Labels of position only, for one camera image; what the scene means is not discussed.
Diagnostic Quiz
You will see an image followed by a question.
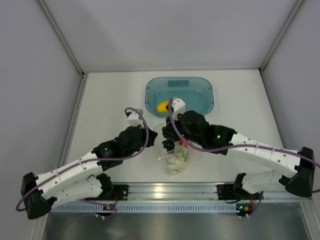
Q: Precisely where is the purple cable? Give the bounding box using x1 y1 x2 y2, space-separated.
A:
167 97 320 193
15 107 151 212

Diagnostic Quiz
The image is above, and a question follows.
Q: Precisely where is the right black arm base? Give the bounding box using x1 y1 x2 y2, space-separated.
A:
216 183 241 204

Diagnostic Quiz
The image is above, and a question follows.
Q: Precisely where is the white fake food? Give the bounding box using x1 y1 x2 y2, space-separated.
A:
167 155 189 175

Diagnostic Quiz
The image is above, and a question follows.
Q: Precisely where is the teal plastic bin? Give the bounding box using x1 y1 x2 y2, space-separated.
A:
144 76 215 118

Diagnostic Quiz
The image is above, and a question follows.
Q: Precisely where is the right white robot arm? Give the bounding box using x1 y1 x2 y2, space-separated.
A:
162 110 319 199

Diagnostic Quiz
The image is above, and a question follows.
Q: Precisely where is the clear dotted zip bag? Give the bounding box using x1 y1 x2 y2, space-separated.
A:
153 123 192 176

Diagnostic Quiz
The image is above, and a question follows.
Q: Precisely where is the dark blue fake food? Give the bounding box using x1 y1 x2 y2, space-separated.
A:
161 126 175 152

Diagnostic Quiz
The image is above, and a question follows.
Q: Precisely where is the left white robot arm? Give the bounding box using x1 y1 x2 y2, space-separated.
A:
21 126 158 220

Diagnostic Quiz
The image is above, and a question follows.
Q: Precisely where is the aluminium mounting rail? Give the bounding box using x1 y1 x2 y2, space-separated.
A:
39 182 281 201

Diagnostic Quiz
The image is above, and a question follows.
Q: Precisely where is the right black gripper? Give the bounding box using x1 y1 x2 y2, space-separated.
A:
163 111 204 146

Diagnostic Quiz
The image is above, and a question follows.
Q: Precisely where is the yellow fake food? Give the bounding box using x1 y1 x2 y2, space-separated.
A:
156 101 169 113

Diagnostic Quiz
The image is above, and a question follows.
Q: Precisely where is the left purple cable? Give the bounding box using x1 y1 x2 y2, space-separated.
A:
15 107 151 212

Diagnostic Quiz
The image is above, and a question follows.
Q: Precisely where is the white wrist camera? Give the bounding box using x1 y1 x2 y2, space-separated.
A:
171 97 186 120
125 108 144 128

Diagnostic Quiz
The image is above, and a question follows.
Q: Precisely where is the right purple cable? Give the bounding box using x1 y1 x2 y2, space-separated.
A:
167 97 320 193

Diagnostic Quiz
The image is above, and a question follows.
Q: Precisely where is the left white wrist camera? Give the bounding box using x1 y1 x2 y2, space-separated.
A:
125 108 144 128

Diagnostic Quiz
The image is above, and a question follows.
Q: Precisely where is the red fake food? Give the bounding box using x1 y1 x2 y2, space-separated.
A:
178 140 189 148

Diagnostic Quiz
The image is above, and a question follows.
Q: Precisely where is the slotted cable duct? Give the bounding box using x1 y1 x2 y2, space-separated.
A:
51 202 250 214

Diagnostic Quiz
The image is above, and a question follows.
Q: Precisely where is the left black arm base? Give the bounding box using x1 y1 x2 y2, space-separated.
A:
102 184 129 201

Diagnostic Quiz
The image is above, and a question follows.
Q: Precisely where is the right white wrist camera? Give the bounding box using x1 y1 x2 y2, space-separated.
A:
171 97 186 120

